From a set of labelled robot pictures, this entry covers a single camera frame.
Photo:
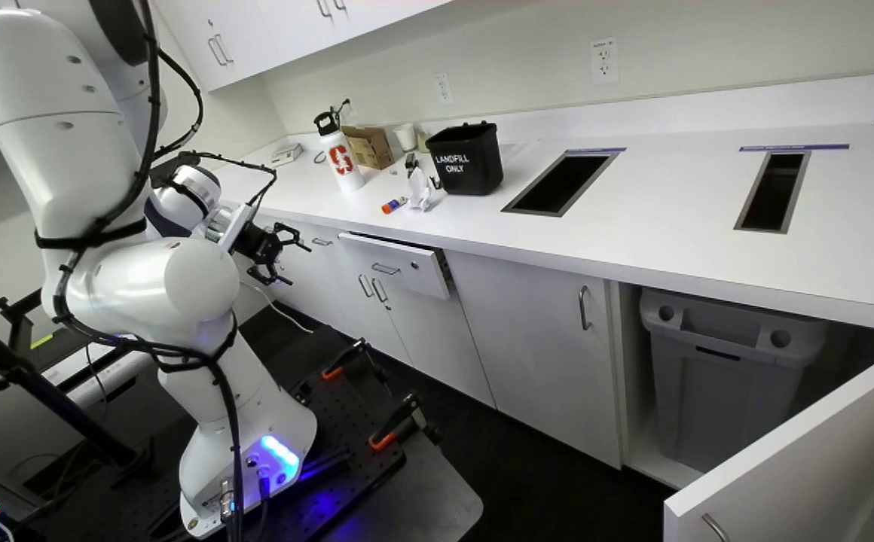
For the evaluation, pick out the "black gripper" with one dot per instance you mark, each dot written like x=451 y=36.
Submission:
x=263 y=247

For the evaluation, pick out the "white drawer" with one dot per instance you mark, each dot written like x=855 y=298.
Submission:
x=420 y=267
x=317 y=237

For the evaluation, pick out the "metal drawer handle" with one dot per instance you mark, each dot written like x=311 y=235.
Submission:
x=387 y=268

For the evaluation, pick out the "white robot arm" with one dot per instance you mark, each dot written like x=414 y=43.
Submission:
x=79 y=119

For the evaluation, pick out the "white open cabinet door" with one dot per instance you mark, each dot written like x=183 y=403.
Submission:
x=808 y=480

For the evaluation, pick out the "orange blue marker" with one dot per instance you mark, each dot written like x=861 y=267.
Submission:
x=393 y=206

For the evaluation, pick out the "orange black left clamp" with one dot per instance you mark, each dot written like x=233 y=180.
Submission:
x=335 y=367

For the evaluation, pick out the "orange black clamp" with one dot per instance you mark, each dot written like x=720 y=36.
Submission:
x=335 y=367
x=398 y=426

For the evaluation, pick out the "white red water bottle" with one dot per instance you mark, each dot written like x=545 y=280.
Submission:
x=338 y=147

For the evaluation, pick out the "brown cardboard box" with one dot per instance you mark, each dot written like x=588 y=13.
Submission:
x=369 y=146

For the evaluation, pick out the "clear plastic bottle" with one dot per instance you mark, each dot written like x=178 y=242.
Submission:
x=420 y=183

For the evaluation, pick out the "white upper cabinet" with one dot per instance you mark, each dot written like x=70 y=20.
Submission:
x=233 y=40

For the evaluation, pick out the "black landfill bin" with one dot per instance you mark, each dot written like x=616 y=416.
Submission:
x=468 y=157

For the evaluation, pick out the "orange black right clamp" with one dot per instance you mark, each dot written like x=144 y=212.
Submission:
x=398 y=426

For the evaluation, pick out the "black tripod stand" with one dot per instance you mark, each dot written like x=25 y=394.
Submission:
x=17 y=370

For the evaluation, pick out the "grey trash container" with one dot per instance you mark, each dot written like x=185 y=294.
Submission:
x=723 y=375

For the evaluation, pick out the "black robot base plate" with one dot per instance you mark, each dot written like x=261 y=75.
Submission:
x=357 y=451

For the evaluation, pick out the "metal cabinet door handle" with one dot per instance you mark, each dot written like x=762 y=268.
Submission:
x=584 y=308

